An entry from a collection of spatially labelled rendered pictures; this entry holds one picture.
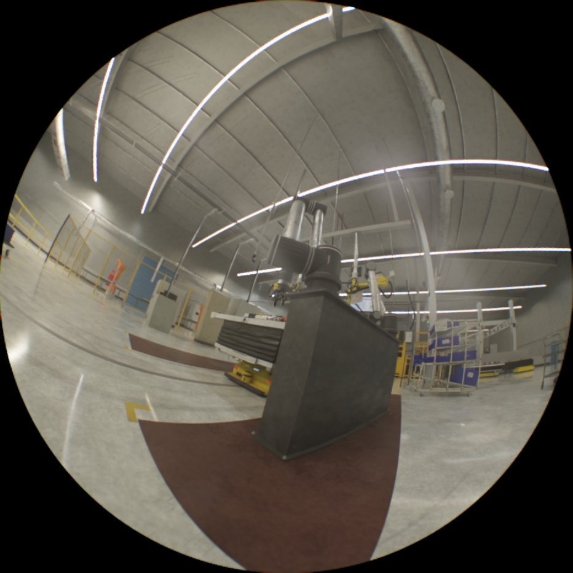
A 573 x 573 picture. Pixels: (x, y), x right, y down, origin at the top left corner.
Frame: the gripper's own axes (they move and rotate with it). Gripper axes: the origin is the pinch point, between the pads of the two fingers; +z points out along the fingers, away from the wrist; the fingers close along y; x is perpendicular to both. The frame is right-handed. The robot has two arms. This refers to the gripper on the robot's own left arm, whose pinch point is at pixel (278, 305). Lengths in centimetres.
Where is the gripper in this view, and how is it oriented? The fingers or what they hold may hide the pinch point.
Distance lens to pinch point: 136.7
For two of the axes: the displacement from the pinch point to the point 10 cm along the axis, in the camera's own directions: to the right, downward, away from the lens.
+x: 7.2, 4.0, 5.7
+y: 6.6, -1.2, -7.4
